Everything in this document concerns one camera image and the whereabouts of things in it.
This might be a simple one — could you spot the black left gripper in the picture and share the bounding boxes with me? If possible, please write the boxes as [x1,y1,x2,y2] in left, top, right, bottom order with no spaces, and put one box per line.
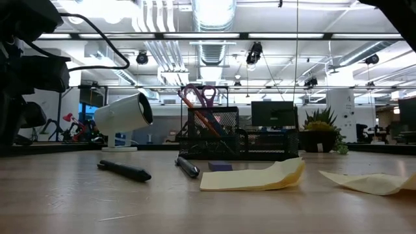
[0,55,71,147]

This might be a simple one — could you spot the black pen with clip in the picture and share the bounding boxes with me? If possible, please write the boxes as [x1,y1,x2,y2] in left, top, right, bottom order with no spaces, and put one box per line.
[96,159,153,183]

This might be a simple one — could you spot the orange pencil with eraser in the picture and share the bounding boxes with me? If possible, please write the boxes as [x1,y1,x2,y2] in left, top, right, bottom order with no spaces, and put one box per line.
[177,90,222,138]

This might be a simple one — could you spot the dark grey pen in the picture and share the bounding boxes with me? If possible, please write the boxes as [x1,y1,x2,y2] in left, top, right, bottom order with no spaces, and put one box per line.
[175,156,201,179]

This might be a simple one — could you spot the purple handled scissors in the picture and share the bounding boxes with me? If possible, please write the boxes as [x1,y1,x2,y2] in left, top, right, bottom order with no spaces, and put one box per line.
[183,83,228,137]

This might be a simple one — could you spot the purple eraser block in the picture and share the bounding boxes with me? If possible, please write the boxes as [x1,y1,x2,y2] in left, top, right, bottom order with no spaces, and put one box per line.
[207,161,234,172]

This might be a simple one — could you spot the yellow sticky note pad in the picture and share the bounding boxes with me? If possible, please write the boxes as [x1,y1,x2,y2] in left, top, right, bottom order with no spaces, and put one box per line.
[199,157,307,192]

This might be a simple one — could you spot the yellow sticky sheet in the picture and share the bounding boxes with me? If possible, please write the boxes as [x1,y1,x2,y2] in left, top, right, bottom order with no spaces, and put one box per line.
[318,170,416,197]

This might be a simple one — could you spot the black mesh desk organizer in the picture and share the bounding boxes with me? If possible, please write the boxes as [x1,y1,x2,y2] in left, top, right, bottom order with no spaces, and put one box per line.
[177,106,300,162]

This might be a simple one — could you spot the red desk lamp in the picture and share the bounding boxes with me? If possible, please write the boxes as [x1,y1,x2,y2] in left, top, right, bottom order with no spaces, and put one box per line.
[62,112,88,142]

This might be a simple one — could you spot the black hanging box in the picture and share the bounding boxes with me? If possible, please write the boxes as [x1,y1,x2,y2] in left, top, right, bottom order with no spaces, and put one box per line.
[79,84,108,109]

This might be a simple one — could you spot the white spotlight lamp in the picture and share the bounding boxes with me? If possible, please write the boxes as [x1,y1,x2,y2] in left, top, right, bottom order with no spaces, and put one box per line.
[93,92,154,153]

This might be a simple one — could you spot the black overhead rig bar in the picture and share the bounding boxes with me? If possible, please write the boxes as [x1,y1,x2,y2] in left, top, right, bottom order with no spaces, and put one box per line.
[38,31,404,42]

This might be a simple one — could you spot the black computer monitor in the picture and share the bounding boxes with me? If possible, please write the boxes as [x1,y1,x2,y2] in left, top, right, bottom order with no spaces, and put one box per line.
[398,96,416,127]
[251,101,299,128]

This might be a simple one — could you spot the potted green succulent plant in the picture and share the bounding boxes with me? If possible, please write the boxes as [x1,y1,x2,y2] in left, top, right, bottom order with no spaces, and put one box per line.
[298,106,349,155]

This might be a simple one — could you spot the black aluminium table frame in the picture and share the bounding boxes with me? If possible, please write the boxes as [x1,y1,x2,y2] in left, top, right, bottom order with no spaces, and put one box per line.
[0,142,416,157]

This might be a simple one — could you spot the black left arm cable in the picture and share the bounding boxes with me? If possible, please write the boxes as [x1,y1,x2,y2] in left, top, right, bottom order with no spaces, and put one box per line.
[60,12,131,73]

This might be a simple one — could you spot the silver ventilation duct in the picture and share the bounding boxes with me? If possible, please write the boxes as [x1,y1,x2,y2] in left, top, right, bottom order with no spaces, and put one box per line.
[190,0,237,66]

